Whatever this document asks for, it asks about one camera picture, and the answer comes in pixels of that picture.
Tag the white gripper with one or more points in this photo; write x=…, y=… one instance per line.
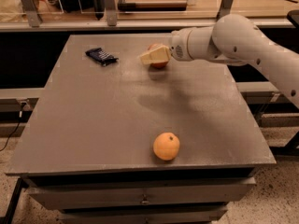
x=177, y=48

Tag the red apple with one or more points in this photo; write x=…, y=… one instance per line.
x=157, y=65

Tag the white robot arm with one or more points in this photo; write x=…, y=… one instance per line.
x=236, y=41

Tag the dark blue rxbar wrapper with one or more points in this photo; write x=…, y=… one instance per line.
x=100, y=56

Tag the orange fruit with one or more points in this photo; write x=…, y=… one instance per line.
x=166, y=146

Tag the grey drawer cabinet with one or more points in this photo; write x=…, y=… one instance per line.
x=87, y=149

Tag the middle metal railing bracket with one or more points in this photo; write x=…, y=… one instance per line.
x=111, y=12

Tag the metal railing bracket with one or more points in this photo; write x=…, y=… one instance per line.
x=32, y=15
x=111, y=12
x=225, y=8

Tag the right metal railing bracket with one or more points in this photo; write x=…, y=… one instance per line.
x=225, y=8

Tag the left metal railing bracket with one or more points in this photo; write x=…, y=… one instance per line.
x=32, y=15

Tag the metal drawer handle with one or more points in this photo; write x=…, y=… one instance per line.
x=144, y=200

